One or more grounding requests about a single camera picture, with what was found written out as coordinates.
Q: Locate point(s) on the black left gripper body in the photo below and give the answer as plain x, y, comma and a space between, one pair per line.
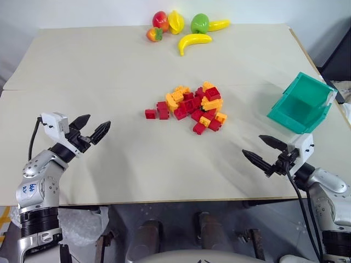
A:
78, 139

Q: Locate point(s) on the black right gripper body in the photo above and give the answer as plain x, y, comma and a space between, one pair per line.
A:
285, 161

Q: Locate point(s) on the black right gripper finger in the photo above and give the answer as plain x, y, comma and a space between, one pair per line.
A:
272, 142
256, 160

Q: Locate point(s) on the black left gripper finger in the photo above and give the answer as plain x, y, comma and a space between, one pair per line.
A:
100, 132
81, 121

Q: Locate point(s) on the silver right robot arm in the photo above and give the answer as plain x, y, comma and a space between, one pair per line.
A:
329, 200

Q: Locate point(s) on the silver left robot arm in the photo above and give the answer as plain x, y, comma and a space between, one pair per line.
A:
38, 189

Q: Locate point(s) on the green plastic bin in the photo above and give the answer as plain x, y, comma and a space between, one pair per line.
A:
301, 105

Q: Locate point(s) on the clear bubble wrap sheet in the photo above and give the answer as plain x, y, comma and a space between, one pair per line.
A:
82, 224

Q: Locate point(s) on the black furniture piece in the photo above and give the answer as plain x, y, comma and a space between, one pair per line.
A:
338, 54

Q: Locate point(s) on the orange toy persimmon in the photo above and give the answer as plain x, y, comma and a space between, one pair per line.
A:
154, 34

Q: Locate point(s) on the red yellow toy apple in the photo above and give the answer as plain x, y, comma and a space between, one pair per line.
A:
160, 20

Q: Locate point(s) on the large yellow toy banana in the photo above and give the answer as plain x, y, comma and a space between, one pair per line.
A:
193, 42

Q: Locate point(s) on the small yellow toy banana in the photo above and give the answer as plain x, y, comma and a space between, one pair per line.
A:
219, 25

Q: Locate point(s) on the yellow toy starfruit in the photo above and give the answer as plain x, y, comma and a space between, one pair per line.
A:
175, 22

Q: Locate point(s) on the green toy apple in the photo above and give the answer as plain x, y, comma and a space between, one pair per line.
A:
199, 23

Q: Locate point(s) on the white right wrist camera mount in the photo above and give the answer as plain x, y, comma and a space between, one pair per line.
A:
303, 148

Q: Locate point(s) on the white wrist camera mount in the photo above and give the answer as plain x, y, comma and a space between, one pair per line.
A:
53, 123
303, 148

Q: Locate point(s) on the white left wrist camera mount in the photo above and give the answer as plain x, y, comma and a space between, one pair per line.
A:
53, 123

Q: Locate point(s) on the rusty metal bracket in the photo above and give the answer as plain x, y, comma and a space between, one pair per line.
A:
255, 242
104, 243

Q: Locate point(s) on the dark rounded rusty post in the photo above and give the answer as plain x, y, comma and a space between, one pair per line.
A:
210, 228

